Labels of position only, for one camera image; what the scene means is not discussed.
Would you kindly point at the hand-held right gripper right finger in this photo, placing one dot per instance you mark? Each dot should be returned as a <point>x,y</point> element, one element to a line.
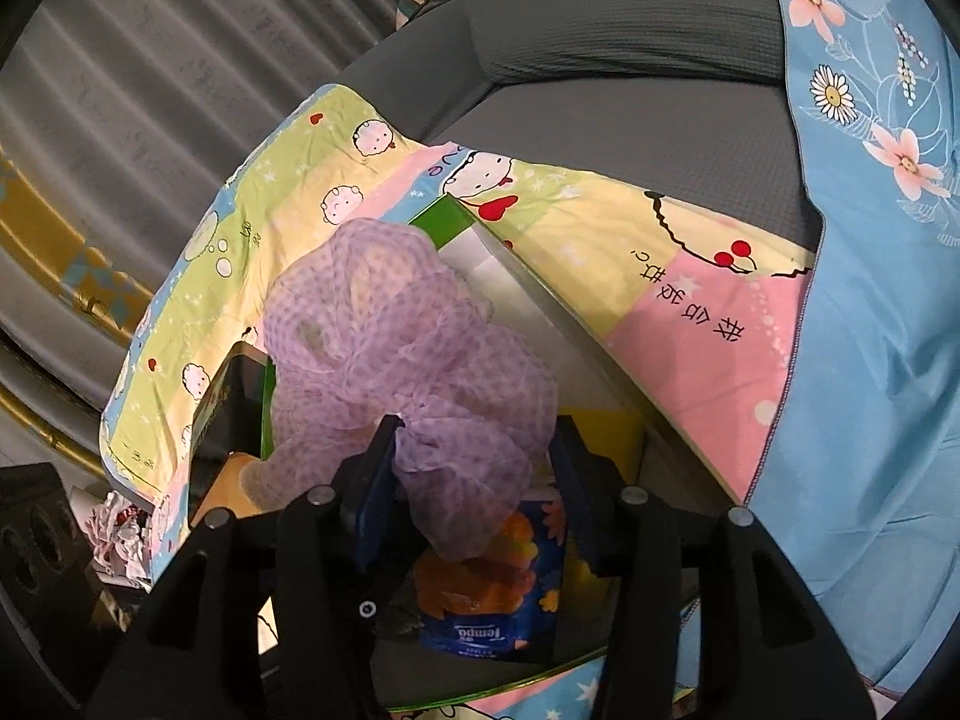
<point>585,502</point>

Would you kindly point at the yellow sponge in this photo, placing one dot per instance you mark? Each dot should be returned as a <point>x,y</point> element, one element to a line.
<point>604,435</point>

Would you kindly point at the grey sofa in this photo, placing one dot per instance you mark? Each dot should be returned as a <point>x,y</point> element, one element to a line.
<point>600,15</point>

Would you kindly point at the cartoon printed blanket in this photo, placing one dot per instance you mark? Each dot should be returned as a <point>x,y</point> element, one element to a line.
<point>675,255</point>

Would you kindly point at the purple mesh bath pouf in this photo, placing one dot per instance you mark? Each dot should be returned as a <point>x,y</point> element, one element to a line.
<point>390,330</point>

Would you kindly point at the black speaker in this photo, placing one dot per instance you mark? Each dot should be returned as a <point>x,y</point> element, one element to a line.
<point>37,540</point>

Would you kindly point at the pile of clothes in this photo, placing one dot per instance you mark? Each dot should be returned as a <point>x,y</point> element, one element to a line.
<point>120,532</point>

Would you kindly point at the blue tissue packet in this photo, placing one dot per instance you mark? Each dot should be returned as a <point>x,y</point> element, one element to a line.
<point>487,600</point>

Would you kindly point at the gold patterned curtain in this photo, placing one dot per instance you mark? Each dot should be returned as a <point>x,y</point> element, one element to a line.
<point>45,240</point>

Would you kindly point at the black metal tin box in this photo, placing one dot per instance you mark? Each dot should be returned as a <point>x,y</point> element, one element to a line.
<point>517,300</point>

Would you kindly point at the blue floral sheet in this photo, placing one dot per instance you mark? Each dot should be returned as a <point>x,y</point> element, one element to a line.
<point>862,390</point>

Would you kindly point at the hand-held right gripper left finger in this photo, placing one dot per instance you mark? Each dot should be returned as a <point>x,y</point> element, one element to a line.
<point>375,499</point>

